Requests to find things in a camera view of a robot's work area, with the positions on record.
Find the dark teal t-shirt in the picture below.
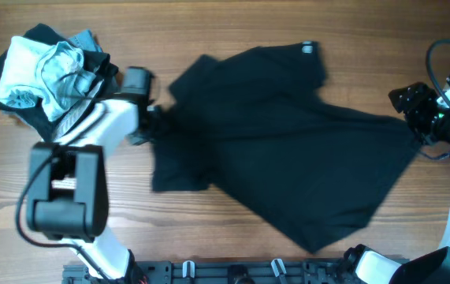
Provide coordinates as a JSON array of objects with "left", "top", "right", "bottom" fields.
[{"left": 152, "top": 41, "right": 420, "bottom": 252}]

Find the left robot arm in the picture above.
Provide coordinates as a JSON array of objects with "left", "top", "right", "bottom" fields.
[{"left": 15, "top": 99, "right": 162, "bottom": 283}]

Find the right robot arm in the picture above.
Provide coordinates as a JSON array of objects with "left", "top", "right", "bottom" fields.
[{"left": 335, "top": 76, "right": 450, "bottom": 284}]

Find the grey blue garment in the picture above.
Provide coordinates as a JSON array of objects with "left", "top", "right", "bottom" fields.
[{"left": 68, "top": 29, "right": 102, "bottom": 52}]

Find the black garment in pile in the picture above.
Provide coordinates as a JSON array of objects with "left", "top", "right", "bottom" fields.
[{"left": 0, "top": 23, "right": 120, "bottom": 143}]

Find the light blue garment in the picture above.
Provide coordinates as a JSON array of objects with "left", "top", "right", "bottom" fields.
[{"left": 0, "top": 36, "right": 96, "bottom": 121}]

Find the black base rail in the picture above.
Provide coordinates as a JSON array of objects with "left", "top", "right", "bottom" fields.
[{"left": 61, "top": 258, "right": 411, "bottom": 284}]

